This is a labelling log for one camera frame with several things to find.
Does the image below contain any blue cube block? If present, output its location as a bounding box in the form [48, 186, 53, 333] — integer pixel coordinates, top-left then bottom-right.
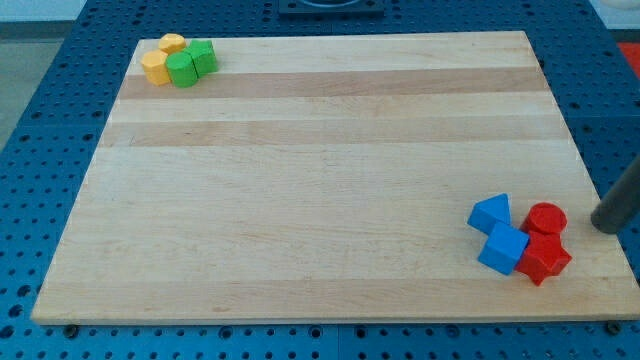
[478, 222, 529, 275]

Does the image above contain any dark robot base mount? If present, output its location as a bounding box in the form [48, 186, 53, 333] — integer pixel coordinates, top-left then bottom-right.
[277, 0, 385, 19]

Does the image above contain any red star block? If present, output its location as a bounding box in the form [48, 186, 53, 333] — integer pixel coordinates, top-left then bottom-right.
[515, 231, 572, 286]

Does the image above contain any wooden board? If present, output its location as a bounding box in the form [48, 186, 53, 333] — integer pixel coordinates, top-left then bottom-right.
[32, 31, 639, 325]

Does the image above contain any yellow hexagon block front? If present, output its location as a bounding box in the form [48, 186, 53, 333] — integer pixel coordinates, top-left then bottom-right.
[140, 50, 171, 86]

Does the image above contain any green block back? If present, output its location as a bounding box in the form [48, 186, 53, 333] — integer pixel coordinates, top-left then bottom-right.
[184, 40, 218, 77]

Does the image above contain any red cylinder block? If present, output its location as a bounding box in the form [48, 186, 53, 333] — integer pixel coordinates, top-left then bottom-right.
[520, 202, 568, 234]

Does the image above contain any blue triangle block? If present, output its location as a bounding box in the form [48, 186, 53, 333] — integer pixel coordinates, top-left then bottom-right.
[467, 193, 511, 235]

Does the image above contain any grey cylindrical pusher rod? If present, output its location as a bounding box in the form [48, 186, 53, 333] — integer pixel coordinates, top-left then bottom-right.
[590, 156, 639, 234]

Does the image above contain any green cylinder block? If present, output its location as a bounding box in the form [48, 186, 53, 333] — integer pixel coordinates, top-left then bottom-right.
[166, 52, 198, 88]

